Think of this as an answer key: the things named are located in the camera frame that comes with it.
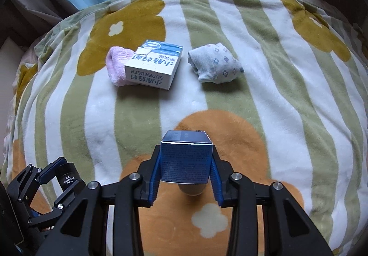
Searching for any grey floral sock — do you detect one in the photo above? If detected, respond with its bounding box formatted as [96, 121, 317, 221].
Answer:
[187, 42, 245, 83]

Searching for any blue cardboard box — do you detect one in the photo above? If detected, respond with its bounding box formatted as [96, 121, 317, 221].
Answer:
[160, 130, 214, 184]

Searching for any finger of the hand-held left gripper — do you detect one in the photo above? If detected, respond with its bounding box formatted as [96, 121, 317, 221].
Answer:
[26, 202, 69, 226]
[6, 157, 69, 205]

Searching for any pink fuzzy sock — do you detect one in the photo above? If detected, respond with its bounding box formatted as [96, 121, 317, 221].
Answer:
[106, 46, 138, 87]

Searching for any white and blue carton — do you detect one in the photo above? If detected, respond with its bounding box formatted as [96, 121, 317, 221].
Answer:
[124, 40, 184, 91]

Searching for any grey round container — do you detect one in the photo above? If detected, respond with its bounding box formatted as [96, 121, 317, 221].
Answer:
[176, 183, 205, 196]

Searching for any striped floral blanket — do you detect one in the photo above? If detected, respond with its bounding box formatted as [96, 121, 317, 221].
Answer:
[0, 0, 368, 256]

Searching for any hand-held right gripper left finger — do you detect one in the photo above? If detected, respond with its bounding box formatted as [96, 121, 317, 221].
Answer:
[36, 145, 162, 256]

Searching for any small black jar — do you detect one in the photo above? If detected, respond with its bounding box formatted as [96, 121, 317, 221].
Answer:
[55, 162, 86, 196]

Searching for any white board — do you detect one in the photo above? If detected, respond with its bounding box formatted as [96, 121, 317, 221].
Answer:
[0, 37, 28, 74]

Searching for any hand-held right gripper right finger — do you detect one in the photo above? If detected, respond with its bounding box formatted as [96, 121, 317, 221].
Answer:
[211, 149, 335, 256]

